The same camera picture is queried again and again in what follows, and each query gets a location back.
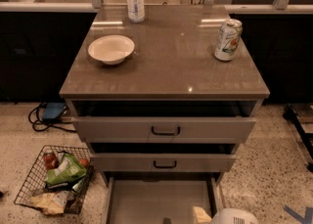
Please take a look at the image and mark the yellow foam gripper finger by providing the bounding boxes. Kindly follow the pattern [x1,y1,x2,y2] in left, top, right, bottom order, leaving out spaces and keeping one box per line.
[193,206,211,224]

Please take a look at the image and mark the grey bottom drawer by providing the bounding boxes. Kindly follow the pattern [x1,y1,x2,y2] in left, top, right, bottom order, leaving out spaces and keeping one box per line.
[102,177,219,224]

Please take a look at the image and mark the grey drawer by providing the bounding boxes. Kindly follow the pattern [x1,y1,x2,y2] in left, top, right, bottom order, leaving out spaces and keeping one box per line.
[90,143,236,172]
[102,177,219,224]
[73,101,255,144]

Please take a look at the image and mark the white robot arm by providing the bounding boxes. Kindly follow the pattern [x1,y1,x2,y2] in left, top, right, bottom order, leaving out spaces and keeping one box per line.
[193,206,259,224]

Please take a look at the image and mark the grey drawer cabinet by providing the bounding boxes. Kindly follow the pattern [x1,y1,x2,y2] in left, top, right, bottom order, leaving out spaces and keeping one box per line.
[59,4,271,224]

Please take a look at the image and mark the grey middle drawer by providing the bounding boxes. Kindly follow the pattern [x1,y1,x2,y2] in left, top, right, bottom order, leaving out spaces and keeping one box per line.
[90,143,236,172]

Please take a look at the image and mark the grey top drawer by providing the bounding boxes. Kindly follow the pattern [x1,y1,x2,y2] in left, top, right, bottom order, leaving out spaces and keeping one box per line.
[73,101,255,144]

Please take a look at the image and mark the blue floor tape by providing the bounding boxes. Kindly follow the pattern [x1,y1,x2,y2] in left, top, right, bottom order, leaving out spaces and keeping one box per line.
[283,205,313,224]

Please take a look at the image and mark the red apple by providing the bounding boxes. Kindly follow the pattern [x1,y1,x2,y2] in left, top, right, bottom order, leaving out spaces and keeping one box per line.
[79,158,89,168]

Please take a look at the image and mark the black metal stand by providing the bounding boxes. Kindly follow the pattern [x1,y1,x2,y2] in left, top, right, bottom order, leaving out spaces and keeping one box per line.
[283,103,313,172]

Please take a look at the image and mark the green chip bag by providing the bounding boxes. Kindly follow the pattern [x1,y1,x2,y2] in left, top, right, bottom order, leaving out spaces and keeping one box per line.
[45,153,87,186]

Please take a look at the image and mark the yellow snack bag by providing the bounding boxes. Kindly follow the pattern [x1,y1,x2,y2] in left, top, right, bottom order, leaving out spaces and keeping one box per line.
[30,191,69,215]

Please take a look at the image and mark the white green soda can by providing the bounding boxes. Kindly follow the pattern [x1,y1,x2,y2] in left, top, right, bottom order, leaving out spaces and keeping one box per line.
[214,19,243,62]

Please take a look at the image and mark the blue power box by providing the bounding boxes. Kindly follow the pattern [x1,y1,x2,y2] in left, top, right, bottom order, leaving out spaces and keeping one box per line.
[42,103,67,122]

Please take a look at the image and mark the white ceramic bowl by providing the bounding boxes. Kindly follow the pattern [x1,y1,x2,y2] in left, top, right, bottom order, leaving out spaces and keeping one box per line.
[88,35,135,65]

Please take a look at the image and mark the black wire basket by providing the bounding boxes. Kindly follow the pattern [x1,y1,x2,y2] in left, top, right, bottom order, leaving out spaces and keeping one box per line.
[15,145,93,214]

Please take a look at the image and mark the black floor cable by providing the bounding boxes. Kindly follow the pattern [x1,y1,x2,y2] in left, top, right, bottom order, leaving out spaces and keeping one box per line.
[27,102,77,134]

